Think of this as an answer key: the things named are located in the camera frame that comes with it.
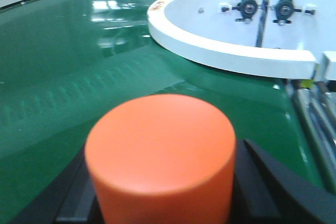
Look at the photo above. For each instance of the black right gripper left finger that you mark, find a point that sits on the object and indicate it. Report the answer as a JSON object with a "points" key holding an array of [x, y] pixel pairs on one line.
{"points": [[69, 198]]}

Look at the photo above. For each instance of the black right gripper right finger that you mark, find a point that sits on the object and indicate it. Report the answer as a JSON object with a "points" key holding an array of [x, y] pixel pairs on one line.
{"points": [[266, 191]]}

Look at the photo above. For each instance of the orange cylindrical capacitor 4680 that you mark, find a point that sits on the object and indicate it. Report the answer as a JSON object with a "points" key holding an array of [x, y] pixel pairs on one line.
{"points": [[163, 158]]}

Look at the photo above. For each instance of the steel conveyor seam rollers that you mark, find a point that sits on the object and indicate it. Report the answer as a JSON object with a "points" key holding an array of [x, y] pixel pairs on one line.
{"points": [[315, 106]]}

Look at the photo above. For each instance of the round green conveyor table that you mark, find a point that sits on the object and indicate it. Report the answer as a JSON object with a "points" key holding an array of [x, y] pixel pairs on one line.
{"points": [[64, 63]]}

